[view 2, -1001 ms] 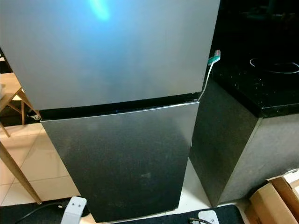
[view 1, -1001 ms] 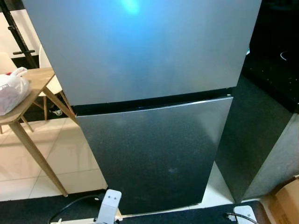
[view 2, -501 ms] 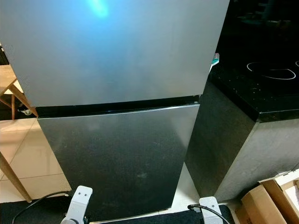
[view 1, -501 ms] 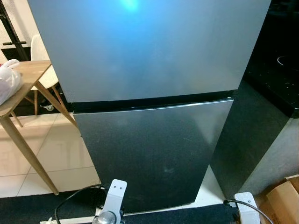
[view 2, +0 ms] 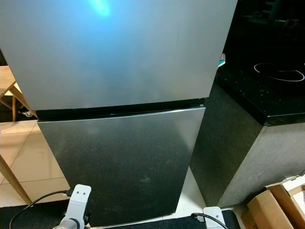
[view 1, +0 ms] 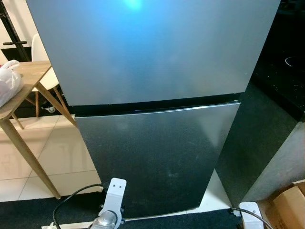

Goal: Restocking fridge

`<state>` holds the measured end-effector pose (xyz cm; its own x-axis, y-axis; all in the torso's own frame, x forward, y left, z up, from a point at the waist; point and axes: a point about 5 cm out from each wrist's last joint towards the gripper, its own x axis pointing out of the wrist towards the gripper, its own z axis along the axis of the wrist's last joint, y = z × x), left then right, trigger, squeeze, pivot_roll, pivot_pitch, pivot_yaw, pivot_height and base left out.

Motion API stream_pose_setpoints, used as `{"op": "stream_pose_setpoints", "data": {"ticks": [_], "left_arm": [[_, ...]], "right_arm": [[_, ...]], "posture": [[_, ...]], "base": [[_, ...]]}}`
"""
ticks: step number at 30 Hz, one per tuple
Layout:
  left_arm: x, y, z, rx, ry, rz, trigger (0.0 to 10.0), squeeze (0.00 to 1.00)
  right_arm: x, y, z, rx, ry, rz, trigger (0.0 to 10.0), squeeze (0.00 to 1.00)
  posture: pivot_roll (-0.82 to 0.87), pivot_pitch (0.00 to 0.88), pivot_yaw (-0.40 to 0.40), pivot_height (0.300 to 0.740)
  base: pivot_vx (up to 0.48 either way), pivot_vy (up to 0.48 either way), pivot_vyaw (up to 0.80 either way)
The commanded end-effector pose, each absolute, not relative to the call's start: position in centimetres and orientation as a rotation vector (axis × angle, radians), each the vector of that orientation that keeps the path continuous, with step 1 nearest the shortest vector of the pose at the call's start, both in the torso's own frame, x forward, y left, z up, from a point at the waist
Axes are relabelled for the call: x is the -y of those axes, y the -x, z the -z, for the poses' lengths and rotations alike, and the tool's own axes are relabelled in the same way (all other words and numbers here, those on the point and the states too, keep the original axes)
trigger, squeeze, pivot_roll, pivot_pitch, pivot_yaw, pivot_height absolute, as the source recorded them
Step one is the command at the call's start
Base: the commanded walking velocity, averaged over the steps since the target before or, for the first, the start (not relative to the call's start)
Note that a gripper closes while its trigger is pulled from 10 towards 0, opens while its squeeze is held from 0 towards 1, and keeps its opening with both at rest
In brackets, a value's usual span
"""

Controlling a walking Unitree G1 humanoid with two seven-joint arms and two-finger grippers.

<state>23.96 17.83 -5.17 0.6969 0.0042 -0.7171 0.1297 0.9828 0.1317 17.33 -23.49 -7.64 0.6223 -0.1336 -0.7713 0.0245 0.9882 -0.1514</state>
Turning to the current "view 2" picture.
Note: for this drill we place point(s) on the grey two-door fridge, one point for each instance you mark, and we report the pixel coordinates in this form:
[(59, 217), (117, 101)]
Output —
[(114, 57)]

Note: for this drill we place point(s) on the grey fridge lower door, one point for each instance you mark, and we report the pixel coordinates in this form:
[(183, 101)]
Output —
[(119, 162)]

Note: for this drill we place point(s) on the light wooden table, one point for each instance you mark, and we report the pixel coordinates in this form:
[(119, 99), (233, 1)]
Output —
[(5, 78)]

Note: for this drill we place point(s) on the black hob countertop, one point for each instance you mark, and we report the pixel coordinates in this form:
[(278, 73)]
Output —
[(267, 95)]

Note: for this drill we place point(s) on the brown cardboard box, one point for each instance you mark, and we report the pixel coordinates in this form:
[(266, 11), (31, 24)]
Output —
[(264, 210)]

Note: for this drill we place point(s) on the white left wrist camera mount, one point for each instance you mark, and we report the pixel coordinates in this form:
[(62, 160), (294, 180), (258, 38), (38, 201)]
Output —
[(80, 200)]

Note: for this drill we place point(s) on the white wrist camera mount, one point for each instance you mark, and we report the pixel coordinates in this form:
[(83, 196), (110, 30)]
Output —
[(80, 200), (214, 218)]

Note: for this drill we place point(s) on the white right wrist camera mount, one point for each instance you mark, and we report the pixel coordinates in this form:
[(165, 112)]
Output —
[(214, 218)]

